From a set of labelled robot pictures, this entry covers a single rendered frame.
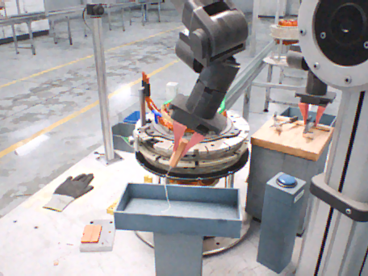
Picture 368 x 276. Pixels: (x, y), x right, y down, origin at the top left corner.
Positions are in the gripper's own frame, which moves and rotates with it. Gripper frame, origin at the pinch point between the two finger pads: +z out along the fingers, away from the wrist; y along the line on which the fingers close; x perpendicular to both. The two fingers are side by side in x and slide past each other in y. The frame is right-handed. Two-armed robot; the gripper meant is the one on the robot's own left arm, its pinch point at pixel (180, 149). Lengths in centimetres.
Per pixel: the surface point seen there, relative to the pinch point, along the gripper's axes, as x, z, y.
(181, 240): 4.1, 16.3, -8.8
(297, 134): -38.7, -1.1, -26.1
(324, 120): -58, -3, -36
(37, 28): -772, 312, 546
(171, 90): -37.5, 4.7, 12.4
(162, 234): 4.7, 16.6, -4.8
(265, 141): -32.3, 2.9, -18.5
